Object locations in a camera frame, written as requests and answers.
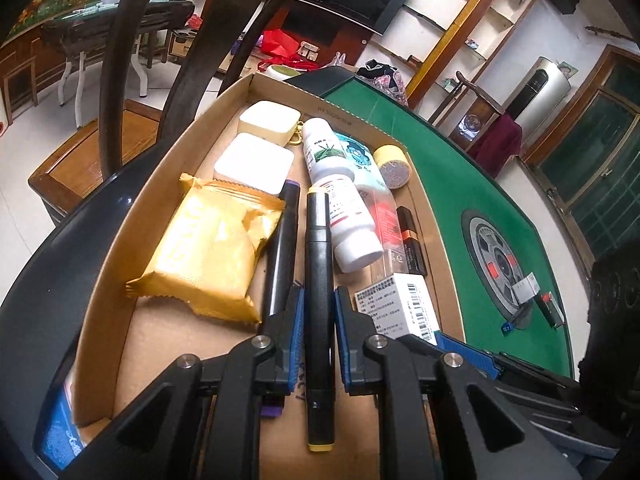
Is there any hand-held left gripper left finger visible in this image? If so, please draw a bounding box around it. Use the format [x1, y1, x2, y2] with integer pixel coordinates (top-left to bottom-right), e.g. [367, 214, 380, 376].
[60, 285, 306, 480]

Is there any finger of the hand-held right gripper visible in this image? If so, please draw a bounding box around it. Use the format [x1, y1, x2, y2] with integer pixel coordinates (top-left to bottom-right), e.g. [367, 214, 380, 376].
[505, 385, 621, 461]
[435, 331, 581, 401]

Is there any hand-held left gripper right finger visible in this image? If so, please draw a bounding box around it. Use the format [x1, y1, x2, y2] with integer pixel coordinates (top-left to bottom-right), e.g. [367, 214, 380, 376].
[334, 286, 581, 480]

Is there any black marker yellow cap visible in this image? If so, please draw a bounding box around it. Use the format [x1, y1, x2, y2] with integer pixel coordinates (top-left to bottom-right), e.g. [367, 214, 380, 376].
[304, 185, 335, 456]

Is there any black lipstick tube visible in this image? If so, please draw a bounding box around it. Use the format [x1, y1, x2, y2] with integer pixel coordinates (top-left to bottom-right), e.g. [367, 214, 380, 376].
[396, 206, 428, 277]

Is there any cardboard box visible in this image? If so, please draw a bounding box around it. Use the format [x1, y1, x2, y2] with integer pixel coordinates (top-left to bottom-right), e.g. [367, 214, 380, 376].
[70, 72, 468, 428]

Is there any white medicine box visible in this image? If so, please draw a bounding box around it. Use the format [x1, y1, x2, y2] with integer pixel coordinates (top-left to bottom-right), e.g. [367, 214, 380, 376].
[354, 272, 440, 347]

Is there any small white box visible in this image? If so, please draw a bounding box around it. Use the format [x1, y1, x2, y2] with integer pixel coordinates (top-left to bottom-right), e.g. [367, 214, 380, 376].
[511, 273, 541, 305]

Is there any black marker purple cap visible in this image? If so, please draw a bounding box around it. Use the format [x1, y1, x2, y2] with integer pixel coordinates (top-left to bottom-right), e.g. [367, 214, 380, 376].
[259, 180, 302, 420]

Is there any clear box with red contents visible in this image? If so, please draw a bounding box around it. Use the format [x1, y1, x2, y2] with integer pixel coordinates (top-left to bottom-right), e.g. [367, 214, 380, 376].
[357, 185, 407, 281]

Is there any gold snack packet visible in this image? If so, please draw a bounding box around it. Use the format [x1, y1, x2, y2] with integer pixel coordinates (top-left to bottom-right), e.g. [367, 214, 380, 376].
[125, 172, 286, 323]

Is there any white plastic bottle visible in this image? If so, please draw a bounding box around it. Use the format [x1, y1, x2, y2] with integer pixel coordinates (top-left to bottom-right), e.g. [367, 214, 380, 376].
[301, 117, 383, 273]

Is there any green mahjong table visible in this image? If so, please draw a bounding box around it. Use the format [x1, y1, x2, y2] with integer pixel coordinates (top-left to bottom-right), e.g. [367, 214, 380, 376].
[0, 65, 591, 480]

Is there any round yellow jar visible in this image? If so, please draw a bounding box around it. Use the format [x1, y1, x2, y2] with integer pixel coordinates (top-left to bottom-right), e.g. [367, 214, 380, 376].
[374, 144, 413, 191]

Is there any white square case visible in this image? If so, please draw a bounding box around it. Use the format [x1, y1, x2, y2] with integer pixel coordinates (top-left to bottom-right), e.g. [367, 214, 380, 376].
[214, 132, 296, 196]

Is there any dark red cloth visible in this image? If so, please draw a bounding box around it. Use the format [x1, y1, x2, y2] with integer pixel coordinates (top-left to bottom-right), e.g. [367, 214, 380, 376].
[470, 114, 523, 177]

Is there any cream case with gold keyring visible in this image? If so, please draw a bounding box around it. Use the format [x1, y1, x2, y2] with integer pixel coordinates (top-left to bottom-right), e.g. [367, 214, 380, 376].
[239, 101, 305, 148]

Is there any wooden armchair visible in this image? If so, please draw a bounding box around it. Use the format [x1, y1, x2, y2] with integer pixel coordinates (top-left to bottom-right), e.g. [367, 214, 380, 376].
[429, 71, 523, 177]

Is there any silver standing air conditioner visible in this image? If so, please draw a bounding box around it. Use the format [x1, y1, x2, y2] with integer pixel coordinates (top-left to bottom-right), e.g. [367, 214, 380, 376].
[510, 56, 573, 133]

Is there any blue packet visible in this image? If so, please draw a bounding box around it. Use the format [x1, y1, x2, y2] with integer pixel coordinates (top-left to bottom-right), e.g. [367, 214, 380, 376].
[36, 370, 85, 472]

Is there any floral cloth bundle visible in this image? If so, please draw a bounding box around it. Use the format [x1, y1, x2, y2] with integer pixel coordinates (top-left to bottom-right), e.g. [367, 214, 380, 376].
[360, 62, 411, 108]

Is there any white and green bin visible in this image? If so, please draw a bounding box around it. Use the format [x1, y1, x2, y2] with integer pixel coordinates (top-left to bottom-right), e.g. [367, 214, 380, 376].
[264, 64, 303, 82]

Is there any black cloth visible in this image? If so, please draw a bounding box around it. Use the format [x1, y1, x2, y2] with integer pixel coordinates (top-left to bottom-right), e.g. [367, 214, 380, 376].
[362, 59, 398, 80]

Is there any dark wooden chair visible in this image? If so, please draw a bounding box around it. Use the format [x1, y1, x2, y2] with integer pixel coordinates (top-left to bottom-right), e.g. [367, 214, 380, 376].
[27, 0, 326, 228]

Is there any red plastic bag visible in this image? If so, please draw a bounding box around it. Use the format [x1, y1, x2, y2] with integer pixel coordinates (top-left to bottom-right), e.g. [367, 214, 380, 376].
[260, 29, 306, 61]

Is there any dark folding table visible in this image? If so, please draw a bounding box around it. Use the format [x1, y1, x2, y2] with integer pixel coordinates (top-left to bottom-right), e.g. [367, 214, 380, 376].
[40, 0, 196, 128]

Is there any green window with wooden frame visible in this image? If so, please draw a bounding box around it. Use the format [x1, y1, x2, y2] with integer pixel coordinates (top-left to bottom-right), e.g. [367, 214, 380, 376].
[522, 44, 640, 261]

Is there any wooden wall shelf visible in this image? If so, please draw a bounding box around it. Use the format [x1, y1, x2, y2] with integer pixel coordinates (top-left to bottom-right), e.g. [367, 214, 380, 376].
[370, 0, 543, 111]

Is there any floral wall painting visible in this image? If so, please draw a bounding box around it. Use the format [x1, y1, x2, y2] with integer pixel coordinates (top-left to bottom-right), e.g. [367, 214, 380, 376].
[0, 0, 123, 46]

